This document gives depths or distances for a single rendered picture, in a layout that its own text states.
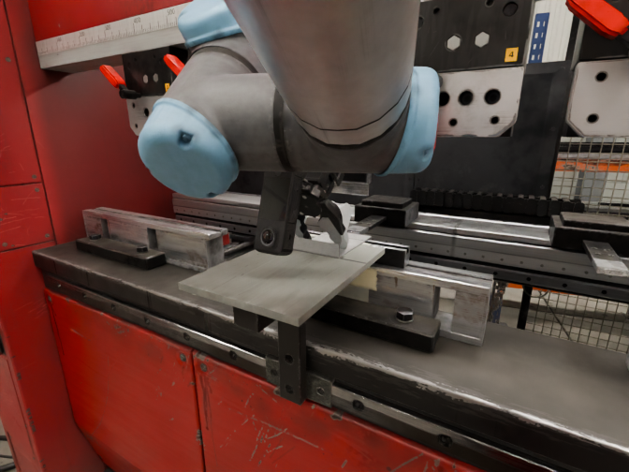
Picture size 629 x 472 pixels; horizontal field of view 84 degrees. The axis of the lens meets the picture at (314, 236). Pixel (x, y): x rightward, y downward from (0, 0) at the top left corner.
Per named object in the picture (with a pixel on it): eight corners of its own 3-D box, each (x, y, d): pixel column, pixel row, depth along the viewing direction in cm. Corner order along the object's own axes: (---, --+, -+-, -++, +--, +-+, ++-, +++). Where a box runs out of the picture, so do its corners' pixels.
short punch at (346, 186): (313, 191, 62) (313, 136, 60) (318, 190, 64) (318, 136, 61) (366, 197, 58) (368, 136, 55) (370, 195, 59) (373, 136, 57)
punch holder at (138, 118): (131, 135, 78) (119, 53, 74) (163, 135, 85) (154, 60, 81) (176, 135, 71) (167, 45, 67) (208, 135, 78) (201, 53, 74)
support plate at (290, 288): (178, 289, 44) (177, 282, 44) (293, 238, 66) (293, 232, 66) (299, 327, 36) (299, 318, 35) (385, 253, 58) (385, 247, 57)
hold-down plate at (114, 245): (77, 250, 95) (74, 239, 95) (96, 244, 100) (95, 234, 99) (147, 271, 81) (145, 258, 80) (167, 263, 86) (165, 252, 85)
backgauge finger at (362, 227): (322, 237, 69) (322, 212, 67) (371, 212, 90) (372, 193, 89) (381, 246, 63) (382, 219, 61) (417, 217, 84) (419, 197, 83)
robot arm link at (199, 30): (153, 36, 30) (190, -8, 34) (220, 139, 38) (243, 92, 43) (230, 10, 27) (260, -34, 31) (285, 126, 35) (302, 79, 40)
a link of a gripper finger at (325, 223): (370, 224, 56) (342, 184, 51) (358, 255, 54) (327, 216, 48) (354, 225, 58) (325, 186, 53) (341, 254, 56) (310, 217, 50)
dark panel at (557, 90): (219, 203, 146) (210, 89, 133) (222, 202, 147) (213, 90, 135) (537, 244, 92) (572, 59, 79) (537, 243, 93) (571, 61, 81)
